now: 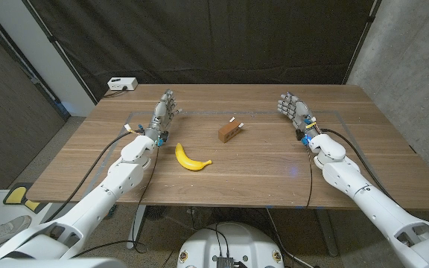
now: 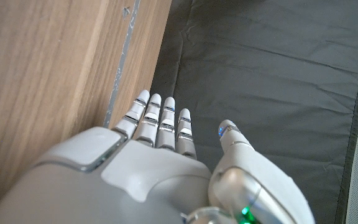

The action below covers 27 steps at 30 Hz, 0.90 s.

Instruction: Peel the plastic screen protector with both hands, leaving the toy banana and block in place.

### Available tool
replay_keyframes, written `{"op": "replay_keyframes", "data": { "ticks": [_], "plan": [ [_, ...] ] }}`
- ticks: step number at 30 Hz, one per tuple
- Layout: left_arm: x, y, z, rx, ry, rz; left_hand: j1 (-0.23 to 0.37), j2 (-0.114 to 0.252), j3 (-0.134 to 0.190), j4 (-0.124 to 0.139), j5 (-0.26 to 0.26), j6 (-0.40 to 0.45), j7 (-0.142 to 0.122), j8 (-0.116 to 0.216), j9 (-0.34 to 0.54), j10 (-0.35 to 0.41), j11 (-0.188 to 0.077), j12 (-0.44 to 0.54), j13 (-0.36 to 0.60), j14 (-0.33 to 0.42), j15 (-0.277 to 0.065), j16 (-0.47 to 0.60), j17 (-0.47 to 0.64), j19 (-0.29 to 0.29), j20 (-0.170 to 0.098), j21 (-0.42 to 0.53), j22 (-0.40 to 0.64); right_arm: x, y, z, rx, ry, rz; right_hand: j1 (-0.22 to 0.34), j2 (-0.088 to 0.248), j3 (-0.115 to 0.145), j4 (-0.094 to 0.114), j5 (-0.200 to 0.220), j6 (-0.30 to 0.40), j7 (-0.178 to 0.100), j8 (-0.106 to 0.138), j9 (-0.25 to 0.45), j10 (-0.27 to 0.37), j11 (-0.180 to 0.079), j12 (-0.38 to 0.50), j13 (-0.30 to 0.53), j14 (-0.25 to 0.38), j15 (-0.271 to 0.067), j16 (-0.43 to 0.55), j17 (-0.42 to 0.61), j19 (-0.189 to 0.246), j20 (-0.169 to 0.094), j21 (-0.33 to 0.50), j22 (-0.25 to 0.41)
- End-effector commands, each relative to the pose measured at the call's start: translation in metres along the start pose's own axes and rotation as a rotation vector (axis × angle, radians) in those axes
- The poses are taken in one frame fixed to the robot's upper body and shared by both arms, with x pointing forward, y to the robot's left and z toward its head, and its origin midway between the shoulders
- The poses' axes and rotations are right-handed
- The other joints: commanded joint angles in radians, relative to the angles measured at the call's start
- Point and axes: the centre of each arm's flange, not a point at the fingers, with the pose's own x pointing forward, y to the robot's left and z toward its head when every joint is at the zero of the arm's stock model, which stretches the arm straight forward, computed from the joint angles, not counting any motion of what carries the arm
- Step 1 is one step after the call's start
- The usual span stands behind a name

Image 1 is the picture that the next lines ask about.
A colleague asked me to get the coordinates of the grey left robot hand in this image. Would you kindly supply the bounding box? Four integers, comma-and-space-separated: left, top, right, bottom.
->
145, 88, 183, 147

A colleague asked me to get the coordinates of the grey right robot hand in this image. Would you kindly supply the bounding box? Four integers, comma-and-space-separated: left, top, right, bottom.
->
276, 92, 322, 146

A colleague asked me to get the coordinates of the clear plastic screen protector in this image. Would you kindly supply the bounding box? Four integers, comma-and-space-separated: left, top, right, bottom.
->
228, 116, 245, 130

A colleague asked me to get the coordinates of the yellow toy banana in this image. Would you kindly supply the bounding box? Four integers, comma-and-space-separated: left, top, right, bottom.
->
174, 142, 213, 172

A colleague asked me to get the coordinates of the brown toy block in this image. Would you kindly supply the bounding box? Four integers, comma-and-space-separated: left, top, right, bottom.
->
217, 121, 242, 144

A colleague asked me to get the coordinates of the white power strip box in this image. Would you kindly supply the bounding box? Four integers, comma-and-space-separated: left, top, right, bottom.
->
107, 77, 139, 92

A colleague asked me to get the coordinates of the black backdrop curtain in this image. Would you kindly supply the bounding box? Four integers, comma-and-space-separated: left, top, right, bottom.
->
22, 0, 381, 101

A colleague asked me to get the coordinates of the black backdrop stand pole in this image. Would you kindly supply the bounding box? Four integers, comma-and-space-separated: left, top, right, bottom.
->
343, 0, 381, 86
22, 0, 98, 105

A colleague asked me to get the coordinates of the black round fan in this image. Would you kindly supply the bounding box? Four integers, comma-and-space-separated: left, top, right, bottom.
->
145, 205, 169, 220

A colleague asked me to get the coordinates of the grey table leg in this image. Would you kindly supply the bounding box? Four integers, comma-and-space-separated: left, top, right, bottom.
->
314, 208, 340, 258
126, 204, 147, 249

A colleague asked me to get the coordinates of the white robot torso base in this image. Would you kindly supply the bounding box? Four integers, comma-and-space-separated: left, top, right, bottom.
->
177, 222, 285, 268

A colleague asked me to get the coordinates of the white floor mat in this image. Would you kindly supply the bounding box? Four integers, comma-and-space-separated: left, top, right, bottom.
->
0, 189, 54, 254

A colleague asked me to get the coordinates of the dark torso connector box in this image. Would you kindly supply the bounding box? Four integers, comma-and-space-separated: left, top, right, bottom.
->
216, 255, 248, 268

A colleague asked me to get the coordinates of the grey sneaker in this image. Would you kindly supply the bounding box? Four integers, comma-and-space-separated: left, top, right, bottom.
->
0, 214, 32, 247

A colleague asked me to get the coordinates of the black power strip cable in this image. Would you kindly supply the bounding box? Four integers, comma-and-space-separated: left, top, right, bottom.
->
102, 87, 128, 99

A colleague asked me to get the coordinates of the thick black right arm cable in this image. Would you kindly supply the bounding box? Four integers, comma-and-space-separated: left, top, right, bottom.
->
319, 127, 400, 205

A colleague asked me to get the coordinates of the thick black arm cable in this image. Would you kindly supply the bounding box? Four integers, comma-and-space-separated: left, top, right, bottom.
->
44, 130, 143, 223
319, 127, 400, 205

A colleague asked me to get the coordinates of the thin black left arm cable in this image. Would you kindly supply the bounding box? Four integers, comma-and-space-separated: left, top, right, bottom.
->
71, 145, 160, 258

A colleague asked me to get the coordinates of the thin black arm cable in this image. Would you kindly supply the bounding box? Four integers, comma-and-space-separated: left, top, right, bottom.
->
71, 145, 160, 258
305, 144, 314, 208

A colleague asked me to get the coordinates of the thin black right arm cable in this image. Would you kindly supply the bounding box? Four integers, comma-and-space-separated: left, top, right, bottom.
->
305, 144, 314, 208

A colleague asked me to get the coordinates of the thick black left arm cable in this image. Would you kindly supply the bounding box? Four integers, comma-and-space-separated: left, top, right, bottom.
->
44, 130, 143, 223

